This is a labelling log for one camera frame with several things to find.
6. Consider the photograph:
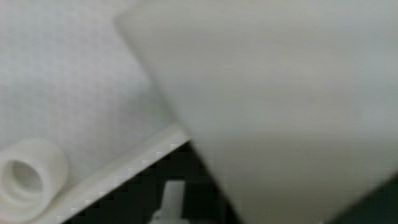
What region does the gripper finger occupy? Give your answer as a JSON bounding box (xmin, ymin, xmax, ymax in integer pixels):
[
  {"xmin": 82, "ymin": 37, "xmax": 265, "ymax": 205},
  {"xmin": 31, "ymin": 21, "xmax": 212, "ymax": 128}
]
[{"xmin": 148, "ymin": 181, "xmax": 187, "ymax": 224}]

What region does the white desk tabletop tray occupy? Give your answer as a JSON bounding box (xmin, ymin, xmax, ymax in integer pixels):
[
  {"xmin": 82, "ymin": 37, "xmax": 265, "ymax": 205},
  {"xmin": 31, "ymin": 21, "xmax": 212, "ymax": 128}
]
[{"xmin": 0, "ymin": 0, "xmax": 187, "ymax": 224}]

